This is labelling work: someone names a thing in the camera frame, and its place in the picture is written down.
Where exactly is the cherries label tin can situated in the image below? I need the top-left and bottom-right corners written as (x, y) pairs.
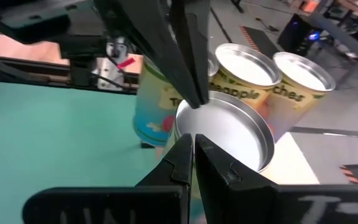
top-left (206, 51), bottom-right (221, 82)

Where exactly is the peaches label tin can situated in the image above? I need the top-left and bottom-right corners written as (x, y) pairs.
top-left (263, 51), bottom-right (337, 143)

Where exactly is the pineapple label tin can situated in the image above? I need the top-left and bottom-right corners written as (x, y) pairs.
top-left (209, 42), bottom-right (283, 110)

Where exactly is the black aluminium table frame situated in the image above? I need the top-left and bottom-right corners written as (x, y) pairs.
top-left (0, 51), bottom-right (139, 96)

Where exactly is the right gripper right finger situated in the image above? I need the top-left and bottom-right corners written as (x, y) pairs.
top-left (196, 134), bottom-right (358, 224)

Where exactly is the small red tag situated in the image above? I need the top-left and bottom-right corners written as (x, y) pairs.
top-left (116, 57), bottom-right (137, 70)

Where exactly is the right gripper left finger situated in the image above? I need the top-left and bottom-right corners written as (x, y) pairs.
top-left (22, 134), bottom-right (194, 224)

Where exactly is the tomatoes label tin can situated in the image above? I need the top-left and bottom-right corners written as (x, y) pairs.
top-left (132, 55), bottom-right (186, 147)

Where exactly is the mixed fruit label tin can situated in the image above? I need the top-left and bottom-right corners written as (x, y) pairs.
top-left (162, 90), bottom-right (276, 202)

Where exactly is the grey metal bracket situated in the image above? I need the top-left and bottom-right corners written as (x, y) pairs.
top-left (91, 35), bottom-right (131, 91)

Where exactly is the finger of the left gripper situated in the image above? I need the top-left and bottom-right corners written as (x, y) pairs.
top-left (170, 0), bottom-right (213, 106)
top-left (93, 0), bottom-right (201, 110)

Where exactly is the black computer blue light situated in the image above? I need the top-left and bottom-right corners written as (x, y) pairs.
top-left (277, 12), bottom-right (320, 57)

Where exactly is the background wooden desk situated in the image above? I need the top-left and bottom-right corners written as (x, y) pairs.
top-left (309, 0), bottom-right (358, 66)

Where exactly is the green table mat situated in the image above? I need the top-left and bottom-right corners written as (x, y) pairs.
top-left (0, 79), bottom-right (170, 224)

